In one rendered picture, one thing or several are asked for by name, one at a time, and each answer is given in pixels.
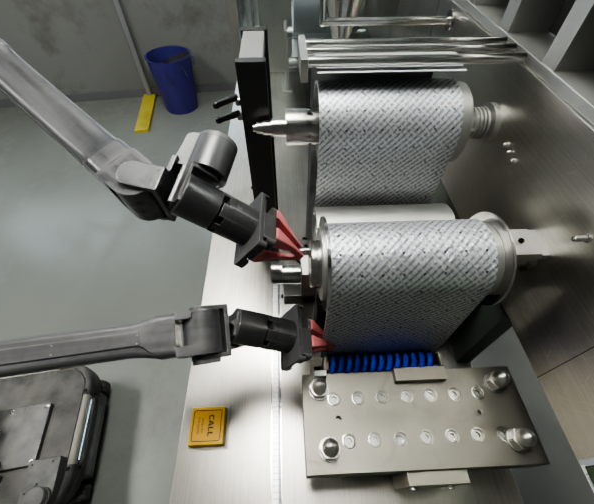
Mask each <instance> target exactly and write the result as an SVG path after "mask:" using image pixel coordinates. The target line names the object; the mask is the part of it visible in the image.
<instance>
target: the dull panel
mask: <svg viewBox="0 0 594 504"><path fill-rule="evenodd" d="M433 203H445V204H447V205H448V206H449V207H450V208H451V209H452V211H453V213H454V216H455V219H460V218H459V215H458V213H457V211H456V209H455V207H454V205H453V203H452V201H451V199H450V197H449V195H448V193H447V191H446V189H445V187H444V185H443V183H442V181H441V180H440V183H439V185H438V187H437V189H436V191H435V193H434V196H433V198H432V200H431V202H430V204H433ZM511 327H512V324H511V322H510V320H509V318H508V316H507V314H506V312H505V310H504V308H503V306H502V304H501V302H500V303H498V304H496V305H490V306H487V305H482V304H480V303H479V304H478V306H477V307H476V308H475V309H474V310H473V311H472V312H471V313H470V315H469V316H468V317H467V318H466V319H465V320H464V321H463V322H462V324H461V325H460V326H459V327H458V328H457V329H456V330H455V331H454V333H453V334H452V335H451V336H450V337H449V338H448V340H449V343H450V346H451V349H452V351H453V354H454V357H455V360H456V362H467V361H472V360H473V359H474V358H475V357H476V356H478V355H479V354H480V353H481V352H482V351H484V350H485V349H486V348H487V347H488V346H489V345H491V344H492V343H493V342H494V341H495V340H497V339H498V338H499V337H500V336H501V335H502V334H504V333H505V332H506V331H507V330H508V329H510V328H511Z"/></svg>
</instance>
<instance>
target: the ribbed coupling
mask: <svg viewBox="0 0 594 504"><path fill-rule="evenodd" d="M501 121H502V112H501V108H500V106H499V104H498V103H496V102H487V103H485V104H483V105H482V106H481V107H474V114H473V123H472V129H471V133H470V136H469V139H476V140H477V141H478V142H480V143H488V142H490V141H492V140H493V139H494V138H495V136H496V135H497V133H498V131H499V129H500V126H501Z"/></svg>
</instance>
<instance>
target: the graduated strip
mask: <svg viewBox="0 0 594 504"><path fill-rule="evenodd" d="M272 316H275V317H279V318H280V284H272ZM271 504H282V416H281V369H280V352H277V351H272V374H271Z"/></svg>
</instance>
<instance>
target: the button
mask: <svg viewBox="0 0 594 504"><path fill-rule="evenodd" d="M226 421H227V408H226V407H202V408H193V409H192V416H191V423H190V430H189V437H188V444H187V445H188V446H189V447H213V446H224V444H225V432H226Z"/></svg>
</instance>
